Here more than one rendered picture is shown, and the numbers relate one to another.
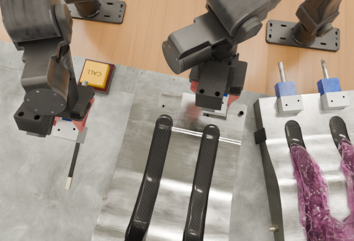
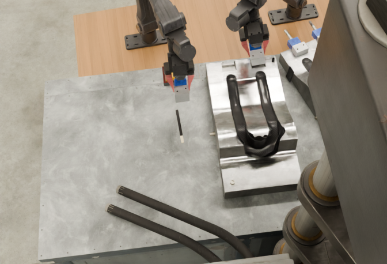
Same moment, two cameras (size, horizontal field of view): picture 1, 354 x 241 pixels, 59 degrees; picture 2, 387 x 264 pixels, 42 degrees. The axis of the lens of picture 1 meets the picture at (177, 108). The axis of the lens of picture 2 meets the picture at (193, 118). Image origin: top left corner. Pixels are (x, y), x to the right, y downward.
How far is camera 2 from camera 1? 126 cm
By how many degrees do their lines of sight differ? 16
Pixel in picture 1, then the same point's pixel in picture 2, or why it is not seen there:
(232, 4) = not seen: outside the picture
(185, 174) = (254, 101)
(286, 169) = not seen: hidden behind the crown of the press
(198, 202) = (268, 111)
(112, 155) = (203, 116)
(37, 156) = (154, 131)
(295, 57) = (293, 27)
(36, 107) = (183, 57)
